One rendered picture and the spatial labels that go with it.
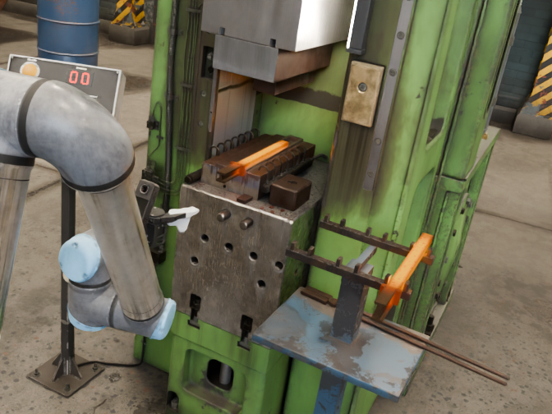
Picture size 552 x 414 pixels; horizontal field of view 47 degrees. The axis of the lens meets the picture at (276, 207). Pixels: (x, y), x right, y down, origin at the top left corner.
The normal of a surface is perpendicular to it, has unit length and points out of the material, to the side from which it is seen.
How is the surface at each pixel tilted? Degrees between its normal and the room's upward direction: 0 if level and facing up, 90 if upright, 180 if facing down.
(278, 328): 0
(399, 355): 0
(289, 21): 90
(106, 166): 91
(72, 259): 85
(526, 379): 0
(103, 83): 60
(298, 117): 90
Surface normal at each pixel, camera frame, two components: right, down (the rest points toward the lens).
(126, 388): 0.14, -0.90
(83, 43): 0.71, 0.37
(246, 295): -0.44, 0.31
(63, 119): 0.33, -0.04
